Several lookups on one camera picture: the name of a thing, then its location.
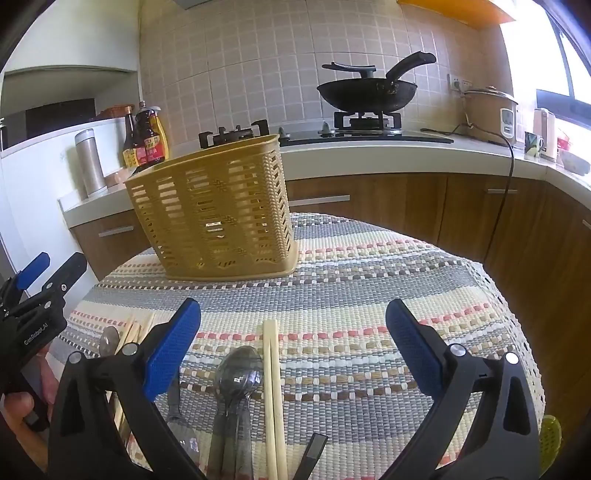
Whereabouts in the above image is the yellow oil bottle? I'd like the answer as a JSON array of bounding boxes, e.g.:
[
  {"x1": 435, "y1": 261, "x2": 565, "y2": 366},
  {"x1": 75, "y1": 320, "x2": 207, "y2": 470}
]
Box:
[{"x1": 148, "y1": 105, "x2": 169, "y2": 160}]

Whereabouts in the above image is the wooden base cabinet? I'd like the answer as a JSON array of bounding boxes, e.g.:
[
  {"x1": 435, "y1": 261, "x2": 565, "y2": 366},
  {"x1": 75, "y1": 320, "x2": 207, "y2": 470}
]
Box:
[{"x1": 69, "y1": 173, "x2": 591, "y2": 416}]

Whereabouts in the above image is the person's left hand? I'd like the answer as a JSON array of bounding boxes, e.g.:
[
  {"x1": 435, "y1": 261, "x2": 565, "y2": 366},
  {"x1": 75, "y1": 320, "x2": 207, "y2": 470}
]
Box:
[{"x1": 0, "y1": 348, "x2": 58, "y2": 472}]

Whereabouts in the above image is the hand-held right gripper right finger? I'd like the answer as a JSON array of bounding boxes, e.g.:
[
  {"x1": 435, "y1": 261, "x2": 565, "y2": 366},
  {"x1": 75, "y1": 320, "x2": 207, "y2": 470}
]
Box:
[{"x1": 383, "y1": 299, "x2": 543, "y2": 480}]

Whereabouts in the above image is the dark metal spoon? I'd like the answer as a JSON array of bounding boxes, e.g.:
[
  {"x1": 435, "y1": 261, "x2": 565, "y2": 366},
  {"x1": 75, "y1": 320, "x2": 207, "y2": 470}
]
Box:
[{"x1": 207, "y1": 346, "x2": 264, "y2": 480}]

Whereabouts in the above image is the black power cable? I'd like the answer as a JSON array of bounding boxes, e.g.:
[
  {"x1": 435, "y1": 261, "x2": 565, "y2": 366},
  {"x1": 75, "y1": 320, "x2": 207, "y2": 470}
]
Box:
[{"x1": 419, "y1": 122, "x2": 517, "y2": 266}]

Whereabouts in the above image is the yellow plastic utensil basket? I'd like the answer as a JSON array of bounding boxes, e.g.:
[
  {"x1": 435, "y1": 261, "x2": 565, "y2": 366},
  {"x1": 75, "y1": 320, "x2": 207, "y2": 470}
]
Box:
[{"x1": 124, "y1": 134, "x2": 298, "y2": 281}]

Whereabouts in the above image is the black wok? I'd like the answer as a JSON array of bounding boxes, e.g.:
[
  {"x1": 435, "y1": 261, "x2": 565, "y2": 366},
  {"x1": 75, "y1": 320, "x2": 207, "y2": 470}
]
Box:
[{"x1": 317, "y1": 52, "x2": 437, "y2": 114}]

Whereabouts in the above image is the white electric kettle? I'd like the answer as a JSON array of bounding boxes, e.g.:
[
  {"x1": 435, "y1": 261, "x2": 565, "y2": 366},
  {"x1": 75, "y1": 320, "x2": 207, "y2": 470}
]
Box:
[{"x1": 533, "y1": 107, "x2": 559, "y2": 161}]

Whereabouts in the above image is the beige rice cooker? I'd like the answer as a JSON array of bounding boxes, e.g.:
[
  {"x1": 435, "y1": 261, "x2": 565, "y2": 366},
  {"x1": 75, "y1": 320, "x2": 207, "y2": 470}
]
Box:
[{"x1": 464, "y1": 87, "x2": 519, "y2": 139}]

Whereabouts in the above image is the slim soy sauce bottle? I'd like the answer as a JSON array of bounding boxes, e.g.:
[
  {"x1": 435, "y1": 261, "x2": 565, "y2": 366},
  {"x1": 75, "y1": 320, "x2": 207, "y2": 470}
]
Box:
[{"x1": 122, "y1": 113, "x2": 139, "y2": 169}]

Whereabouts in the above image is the striped woven table mat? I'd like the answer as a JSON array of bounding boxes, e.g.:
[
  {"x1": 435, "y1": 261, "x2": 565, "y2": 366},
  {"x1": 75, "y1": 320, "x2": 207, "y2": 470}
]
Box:
[{"x1": 51, "y1": 212, "x2": 546, "y2": 480}]

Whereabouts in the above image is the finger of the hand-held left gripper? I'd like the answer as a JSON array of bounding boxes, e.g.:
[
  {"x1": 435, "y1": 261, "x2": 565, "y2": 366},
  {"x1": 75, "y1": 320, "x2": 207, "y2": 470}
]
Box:
[
  {"x1": 28, "y1": 252, "x2": 88, "y2": 315},
  {"x1": 14, "y1": 252, "x2": 51, "y2": 292}
]

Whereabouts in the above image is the dark sauce bottle red label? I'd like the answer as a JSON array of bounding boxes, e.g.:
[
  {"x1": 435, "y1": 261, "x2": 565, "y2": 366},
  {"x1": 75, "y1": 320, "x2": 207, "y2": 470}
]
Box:
[{"x1": 134, "y1": 102, "x2": 166, "y2": 166}]

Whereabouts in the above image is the steel thermos flask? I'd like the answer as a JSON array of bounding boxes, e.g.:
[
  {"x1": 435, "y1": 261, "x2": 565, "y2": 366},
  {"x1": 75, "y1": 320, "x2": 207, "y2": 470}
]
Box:
[{"x1": 75, "y1": 129, "x2": 108, "y2": 199}]

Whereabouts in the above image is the orange wall cabinet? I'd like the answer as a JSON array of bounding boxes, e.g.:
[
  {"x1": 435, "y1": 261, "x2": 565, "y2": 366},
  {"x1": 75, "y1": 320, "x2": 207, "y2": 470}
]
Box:
[{"x1": 397, "y1": 0, "x2": 515, "y2": 24}]

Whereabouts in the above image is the small metal spoon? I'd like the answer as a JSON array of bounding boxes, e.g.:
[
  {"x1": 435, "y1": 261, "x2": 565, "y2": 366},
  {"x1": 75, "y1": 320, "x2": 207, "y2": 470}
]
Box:
[{"x1": 98, "y1": 326, "x2": 122, "y2": 358}]

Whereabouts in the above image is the dark patterned mug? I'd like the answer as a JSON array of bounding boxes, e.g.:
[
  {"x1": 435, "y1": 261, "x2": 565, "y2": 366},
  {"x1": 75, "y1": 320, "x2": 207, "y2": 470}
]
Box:
[{"x1": 524, "y1": 131, "x2": 546, "y2": 158}]

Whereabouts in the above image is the black utensil handle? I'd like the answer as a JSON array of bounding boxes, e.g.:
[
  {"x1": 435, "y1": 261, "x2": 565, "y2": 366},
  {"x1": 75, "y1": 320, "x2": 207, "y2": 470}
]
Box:
[{"x1": 293, "y1": 433, "x2": 329, "y2": 480}]

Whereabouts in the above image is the black glass gas stove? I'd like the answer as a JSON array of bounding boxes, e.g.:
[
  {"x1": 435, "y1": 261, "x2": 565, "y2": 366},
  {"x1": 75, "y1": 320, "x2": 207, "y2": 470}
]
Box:
[{"x1": 198, "y1": 111, "x2": 455, "y2": 149}]

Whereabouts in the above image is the grey bowl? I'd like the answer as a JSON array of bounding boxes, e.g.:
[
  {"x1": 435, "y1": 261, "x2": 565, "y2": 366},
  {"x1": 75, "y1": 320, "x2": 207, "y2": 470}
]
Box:
[{"x1": 558, "y1": 148, "x2": 591, "y2": 176}]

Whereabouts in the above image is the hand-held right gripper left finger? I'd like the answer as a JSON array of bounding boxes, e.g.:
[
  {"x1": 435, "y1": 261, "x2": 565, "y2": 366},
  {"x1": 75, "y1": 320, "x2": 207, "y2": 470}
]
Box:
[{"x1": 46, "y1": 298, "x2": 206, "y2": 480}]

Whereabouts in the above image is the yellow-green plastic strainer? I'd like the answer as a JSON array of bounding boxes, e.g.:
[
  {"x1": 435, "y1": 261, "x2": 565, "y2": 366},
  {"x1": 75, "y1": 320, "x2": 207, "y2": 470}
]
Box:
[{"x1": 538, "y1": 414, "x2": 563, "y2": 469}]

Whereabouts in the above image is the kitchen window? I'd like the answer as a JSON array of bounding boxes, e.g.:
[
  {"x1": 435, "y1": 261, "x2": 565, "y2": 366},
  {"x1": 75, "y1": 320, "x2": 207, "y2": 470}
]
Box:
[{"x1": 501, "y1": 0, "x2": 591, "y2": 153}]

